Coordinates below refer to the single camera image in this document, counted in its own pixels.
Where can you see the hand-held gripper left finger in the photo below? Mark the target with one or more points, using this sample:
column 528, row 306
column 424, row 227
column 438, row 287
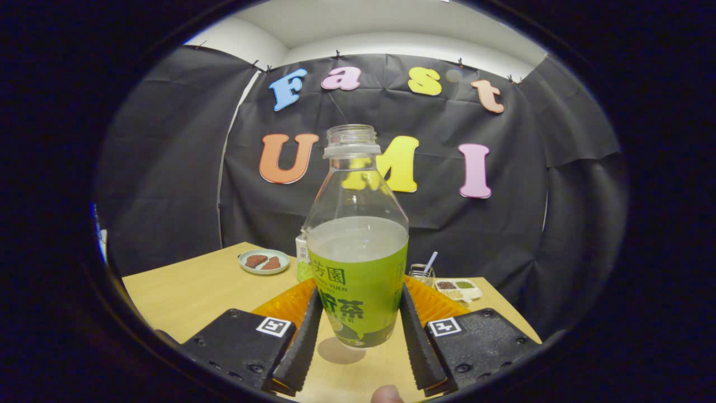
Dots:
column 305, row 347

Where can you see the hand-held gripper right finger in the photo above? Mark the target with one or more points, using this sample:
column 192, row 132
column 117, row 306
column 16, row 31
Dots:
column 417, row 344

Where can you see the pale green round plate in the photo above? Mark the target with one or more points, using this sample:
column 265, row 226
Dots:
column 249, row 270

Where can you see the white divided tray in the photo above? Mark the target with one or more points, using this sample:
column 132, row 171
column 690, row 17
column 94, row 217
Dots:
column 469, row 292

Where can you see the brown meat piece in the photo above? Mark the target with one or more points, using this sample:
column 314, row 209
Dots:
column 255, row 261
column 272, row 263

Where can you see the slim white green bottle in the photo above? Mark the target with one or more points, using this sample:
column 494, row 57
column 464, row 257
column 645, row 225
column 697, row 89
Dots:
column 302, row 260

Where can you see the wooden table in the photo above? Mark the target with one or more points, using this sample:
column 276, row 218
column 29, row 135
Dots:
column 196, row 296

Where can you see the metal mesh holder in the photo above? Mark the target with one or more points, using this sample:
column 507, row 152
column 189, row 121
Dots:
column 417, row 272

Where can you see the green label juice bottle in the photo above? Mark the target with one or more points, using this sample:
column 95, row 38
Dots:
column 358, row 280

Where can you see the white straw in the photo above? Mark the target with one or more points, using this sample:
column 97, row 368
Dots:
column 430, row 261

